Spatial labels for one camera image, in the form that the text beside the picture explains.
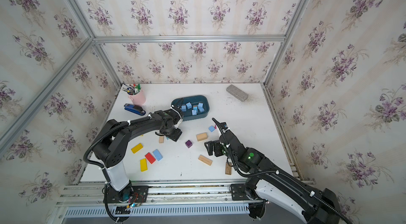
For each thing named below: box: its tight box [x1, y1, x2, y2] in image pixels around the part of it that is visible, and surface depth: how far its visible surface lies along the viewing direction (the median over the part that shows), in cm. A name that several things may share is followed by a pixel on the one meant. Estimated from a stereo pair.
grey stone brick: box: [226, 84, 249, 102], surface depth 114 cm
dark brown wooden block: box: [225, 161, 232, 175], surface depth 82 cm
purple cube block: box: [185, 139, 193, 149], surface depth 90 cm
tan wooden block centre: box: [196, 132, 208, 142], surface depth 93 cm
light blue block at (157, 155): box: [152, 148, 163, 162], surface depth 88 cm
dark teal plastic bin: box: [176, 95, 210, 121], surface depth 106 cm
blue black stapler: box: [123, 103, 146, 116], surface depth 104 cm
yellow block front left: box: [139, 157, 149, 173], surface depth 84 cm
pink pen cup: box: [127, 88, 147, 106], surface depth 104 cm
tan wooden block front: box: [197, 154, 213, 166], surface depth 86 cm
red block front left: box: [144, 152, 156, 165], surface depth 86 cm
